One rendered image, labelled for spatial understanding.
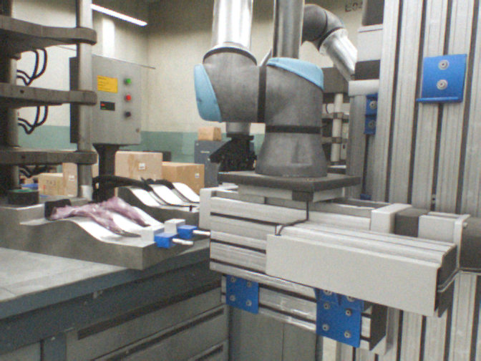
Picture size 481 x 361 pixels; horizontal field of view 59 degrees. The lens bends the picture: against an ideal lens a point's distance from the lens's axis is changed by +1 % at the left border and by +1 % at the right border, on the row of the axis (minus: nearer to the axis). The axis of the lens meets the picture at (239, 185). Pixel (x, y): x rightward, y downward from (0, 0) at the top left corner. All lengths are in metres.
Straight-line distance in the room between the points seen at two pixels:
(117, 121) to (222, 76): 1.33
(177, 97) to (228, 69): 9.17
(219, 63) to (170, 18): 9.63
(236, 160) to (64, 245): 0.52
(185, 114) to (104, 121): 7.77
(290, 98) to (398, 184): 0.29
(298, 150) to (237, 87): 0.17
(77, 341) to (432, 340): 0.77
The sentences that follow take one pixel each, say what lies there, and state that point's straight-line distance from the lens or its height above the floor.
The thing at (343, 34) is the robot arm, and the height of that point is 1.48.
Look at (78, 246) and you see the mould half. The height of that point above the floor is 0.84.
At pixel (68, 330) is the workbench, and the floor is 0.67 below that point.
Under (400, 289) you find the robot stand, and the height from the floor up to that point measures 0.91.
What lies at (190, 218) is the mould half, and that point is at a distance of 1.27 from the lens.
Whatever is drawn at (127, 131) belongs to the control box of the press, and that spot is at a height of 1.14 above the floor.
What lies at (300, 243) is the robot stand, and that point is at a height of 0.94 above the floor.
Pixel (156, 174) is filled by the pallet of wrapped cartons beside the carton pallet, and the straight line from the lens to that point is 5.52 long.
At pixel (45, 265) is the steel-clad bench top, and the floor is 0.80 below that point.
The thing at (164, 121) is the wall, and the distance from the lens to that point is 10.23.
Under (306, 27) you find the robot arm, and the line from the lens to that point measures 1.51.
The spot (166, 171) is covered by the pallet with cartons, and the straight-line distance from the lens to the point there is 6.03.
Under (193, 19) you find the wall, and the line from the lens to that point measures 10.03.
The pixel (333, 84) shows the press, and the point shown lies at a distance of 5.17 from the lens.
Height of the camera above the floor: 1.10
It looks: 6 degrees down
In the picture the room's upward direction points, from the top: 2 degrees clockwise
